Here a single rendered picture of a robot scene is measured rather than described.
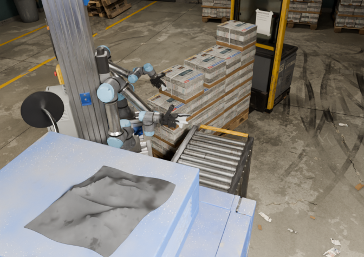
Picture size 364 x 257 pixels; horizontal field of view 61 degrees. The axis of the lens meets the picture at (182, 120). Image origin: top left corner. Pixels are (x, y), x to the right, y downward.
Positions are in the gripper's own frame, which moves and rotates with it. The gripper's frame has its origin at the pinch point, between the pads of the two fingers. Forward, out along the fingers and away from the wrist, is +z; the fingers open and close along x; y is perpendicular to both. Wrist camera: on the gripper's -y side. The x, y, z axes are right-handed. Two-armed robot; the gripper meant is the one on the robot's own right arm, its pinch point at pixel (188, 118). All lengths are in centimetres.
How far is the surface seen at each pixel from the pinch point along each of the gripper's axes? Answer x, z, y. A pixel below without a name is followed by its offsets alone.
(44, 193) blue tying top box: 126, -17, -35
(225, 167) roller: -10, 27, 43
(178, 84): -88, -29, 10
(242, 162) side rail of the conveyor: -17, 39, 41
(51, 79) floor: -269, -305, 89
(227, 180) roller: 4, 30, 45
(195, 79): -96, -13, 6
